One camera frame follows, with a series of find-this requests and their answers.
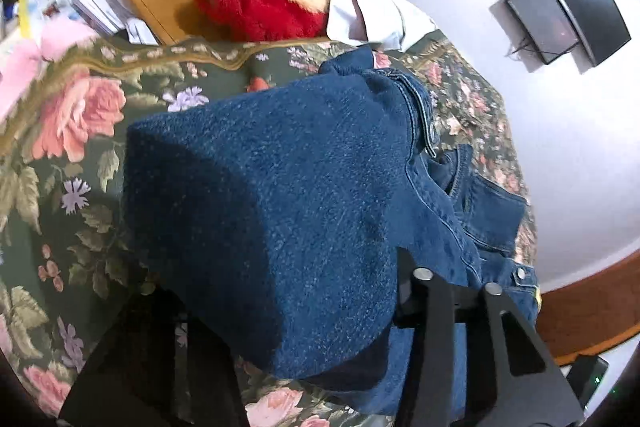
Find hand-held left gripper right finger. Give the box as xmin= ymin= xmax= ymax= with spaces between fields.
xmin=392 ymin=249 xmax=586 ymax=427

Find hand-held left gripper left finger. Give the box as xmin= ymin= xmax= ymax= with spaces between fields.
xmin=57 ymin=289 xmax=251 ymax=427

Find blue denim jeans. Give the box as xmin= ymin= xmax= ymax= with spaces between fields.
xmin=120 ymin=47 xmax=543 ymax=415

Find floral bed blanket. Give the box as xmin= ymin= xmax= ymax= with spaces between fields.
xmin=0 ymin=29 xmax=538 ymax=427

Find pink cloth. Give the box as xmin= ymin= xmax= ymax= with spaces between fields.
xmin=0 ymin=17 xmax=98 ymax=122

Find black hanging cable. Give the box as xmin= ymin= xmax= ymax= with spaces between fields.
xmin=510 ymin=34 xmax=538 ymax=58

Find small black wall monitor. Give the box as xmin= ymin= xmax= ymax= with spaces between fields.
xmin=504 ymin=0 xmax=581 ymax=66

